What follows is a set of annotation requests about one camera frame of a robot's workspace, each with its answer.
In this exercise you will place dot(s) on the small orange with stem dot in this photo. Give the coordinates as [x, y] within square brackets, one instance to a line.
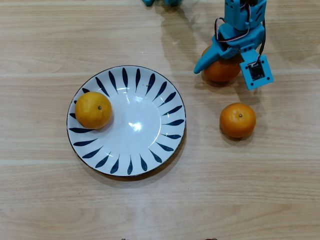
[237, 120]

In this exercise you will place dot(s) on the white plate blue leaf pattern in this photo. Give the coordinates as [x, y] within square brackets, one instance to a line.
[140, 140]

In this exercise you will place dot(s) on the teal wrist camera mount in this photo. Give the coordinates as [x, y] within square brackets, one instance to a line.
[252, 85]

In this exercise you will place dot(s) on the large deep orange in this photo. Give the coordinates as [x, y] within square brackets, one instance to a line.
[222, 71]

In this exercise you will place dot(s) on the small yellowish orange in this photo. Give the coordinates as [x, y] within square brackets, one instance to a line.
[93, 111]

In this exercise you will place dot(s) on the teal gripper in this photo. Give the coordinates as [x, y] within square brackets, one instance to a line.
[214, 53]

